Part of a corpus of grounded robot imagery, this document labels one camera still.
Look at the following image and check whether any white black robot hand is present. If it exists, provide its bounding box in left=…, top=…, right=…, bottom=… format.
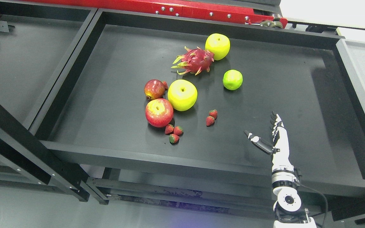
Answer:
left=244, top=112, right=294, bottom=172

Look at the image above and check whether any green apple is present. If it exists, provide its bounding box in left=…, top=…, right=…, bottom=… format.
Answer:
left=222, top=69, right=243, bottom=91

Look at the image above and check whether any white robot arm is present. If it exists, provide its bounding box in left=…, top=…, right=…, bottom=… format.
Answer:
left=272, top=168, right=317, bottom=228

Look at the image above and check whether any yellow apple front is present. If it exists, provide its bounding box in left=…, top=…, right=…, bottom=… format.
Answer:
left=167, top=79, right=198, bottom=111

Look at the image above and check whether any yellow apple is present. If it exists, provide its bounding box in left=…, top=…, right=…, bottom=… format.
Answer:
left=205, top=33, right=230, bottom=60
left=167, top=79, right=198, bottom=111

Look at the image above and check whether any yellow apple back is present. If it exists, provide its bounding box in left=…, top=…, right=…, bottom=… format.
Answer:
left=205, top=33, right=230, bottom=60

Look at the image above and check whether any red apple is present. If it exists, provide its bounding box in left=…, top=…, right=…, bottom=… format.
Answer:
left=145, top=98, right=174, bottom=128

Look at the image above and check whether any black metal shelf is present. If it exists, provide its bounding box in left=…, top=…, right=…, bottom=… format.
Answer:
left=0, top=0, right=365, bottom=221

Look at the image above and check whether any strawberry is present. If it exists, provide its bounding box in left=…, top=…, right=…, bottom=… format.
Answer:
left=164, top=124, right=174, bottom=135
left=206, top=116, right=215, bottom=127
left=208, top=109, right=218, bottom=119
left=173, top=126, right=183, bottom=136
left=169, top=133, right=180, bottom=144

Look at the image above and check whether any pink dragon fruit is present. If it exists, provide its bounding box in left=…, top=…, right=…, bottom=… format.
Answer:
left=171, top=46, right=215, bottom=75

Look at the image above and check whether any red pomegranate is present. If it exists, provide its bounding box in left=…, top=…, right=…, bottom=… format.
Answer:
left=144, top=79, right=168, bottom=100

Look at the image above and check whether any red metal beam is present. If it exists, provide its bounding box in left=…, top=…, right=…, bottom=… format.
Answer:
left=41, top=0, right=289, bottom=28

